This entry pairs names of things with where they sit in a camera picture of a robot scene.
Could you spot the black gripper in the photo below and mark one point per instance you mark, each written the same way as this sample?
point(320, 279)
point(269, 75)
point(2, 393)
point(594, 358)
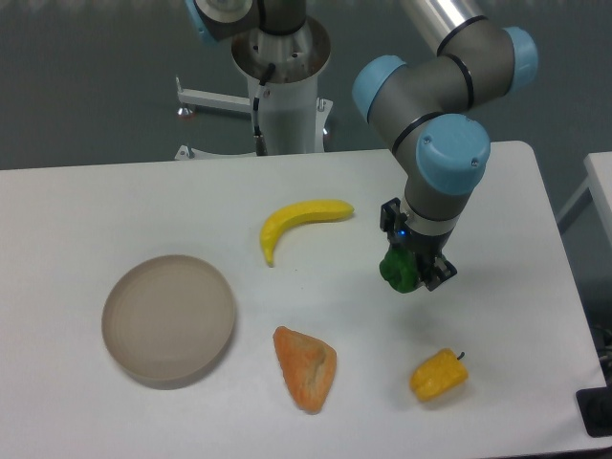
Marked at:
point(425, 238)

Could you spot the green toy pepper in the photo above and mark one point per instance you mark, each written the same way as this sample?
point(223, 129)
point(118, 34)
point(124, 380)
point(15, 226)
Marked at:
point(399, 269)

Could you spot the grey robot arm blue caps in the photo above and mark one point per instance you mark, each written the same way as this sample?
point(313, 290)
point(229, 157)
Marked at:
point(420, 113)

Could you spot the yellow toy bell pepper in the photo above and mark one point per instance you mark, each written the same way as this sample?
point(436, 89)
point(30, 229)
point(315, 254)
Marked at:
point(437, 375)

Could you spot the beige round plate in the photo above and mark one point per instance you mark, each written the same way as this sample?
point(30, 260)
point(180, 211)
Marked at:
point(168, 321)

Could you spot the yellow toy banana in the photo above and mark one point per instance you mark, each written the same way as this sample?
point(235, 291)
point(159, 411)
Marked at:
point(298, 214)

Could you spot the orange toy bread slice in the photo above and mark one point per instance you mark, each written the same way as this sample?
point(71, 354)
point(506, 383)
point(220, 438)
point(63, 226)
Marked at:
point(308, 367)

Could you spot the white side table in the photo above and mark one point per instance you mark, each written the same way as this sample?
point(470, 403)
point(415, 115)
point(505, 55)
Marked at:
point(594, 189)

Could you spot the black device at table edge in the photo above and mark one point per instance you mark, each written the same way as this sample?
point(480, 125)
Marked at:
point(595, 410)

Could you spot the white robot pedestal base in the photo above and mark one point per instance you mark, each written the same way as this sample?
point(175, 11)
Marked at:
point(287, 114)

